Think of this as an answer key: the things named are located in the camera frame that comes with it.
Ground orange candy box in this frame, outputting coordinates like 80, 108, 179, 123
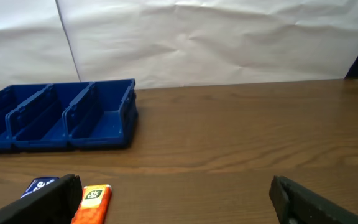
70, 184, 112, 224

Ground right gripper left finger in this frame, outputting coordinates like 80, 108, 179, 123
0, 173, 83, 224

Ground blue candy pack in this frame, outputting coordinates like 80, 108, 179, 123
19, 176, 60, 199

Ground blue tray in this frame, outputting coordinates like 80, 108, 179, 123
0, 78, 139, 152

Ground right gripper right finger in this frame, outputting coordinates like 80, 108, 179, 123
268, 175, 358, 224

